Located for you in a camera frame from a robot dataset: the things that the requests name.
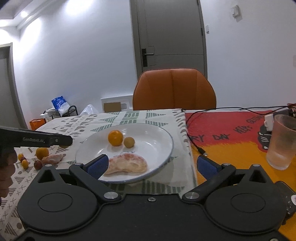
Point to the white foam packaging board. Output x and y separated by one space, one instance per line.
117 103

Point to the yellow-green small fruit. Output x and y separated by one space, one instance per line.
129 142

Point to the frosted glass cup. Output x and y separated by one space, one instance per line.
281 149

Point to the orange leather chair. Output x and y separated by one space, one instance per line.
173 88

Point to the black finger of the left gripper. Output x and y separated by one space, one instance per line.
16 138

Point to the clear plastic bag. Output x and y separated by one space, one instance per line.
89 109

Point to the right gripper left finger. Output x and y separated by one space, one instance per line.
87 176

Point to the large peeled pomelo segment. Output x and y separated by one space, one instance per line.
126 162

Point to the white wall switch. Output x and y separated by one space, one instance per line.
235 10

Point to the blue white plastic bag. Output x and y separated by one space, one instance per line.
60 105

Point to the white enamel plate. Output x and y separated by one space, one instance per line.
153 143

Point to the white power adapter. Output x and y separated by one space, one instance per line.
269 122

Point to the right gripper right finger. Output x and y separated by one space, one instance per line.
216 175

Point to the small peeled pomelo segment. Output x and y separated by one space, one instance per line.
52 159

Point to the person's left hand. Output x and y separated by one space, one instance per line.
8 160

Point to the large orange back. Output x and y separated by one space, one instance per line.
41 153

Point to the small kumquat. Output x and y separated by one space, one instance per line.
20 157
25 164

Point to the orange paper bag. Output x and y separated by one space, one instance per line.
37 123

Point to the large orange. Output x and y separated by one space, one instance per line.
115 138
41 153

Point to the large orange front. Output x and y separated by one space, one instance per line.
115 138

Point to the grey door left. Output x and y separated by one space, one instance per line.
11 111

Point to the patterned white tablecloth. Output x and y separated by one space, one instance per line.
176 176

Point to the red orange table mat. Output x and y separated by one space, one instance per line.
231 136

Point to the grey door with handle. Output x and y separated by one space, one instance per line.
168 34

